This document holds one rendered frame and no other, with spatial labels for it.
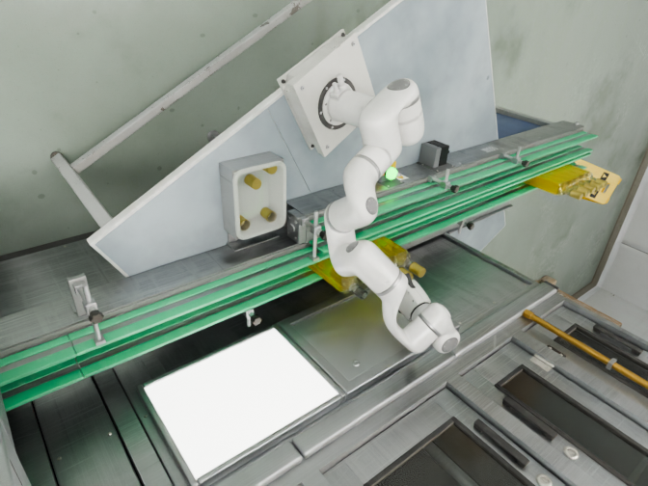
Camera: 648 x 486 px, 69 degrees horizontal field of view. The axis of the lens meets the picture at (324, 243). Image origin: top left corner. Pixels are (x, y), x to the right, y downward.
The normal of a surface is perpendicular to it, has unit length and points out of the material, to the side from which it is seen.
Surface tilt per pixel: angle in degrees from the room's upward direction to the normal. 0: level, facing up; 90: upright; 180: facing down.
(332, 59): 4
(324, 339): 90
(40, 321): 90
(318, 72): 4
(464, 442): 90
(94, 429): 90
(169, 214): 0
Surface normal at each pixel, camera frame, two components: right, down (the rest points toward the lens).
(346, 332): 0.05, -0.85
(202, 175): 0.61, 0.43
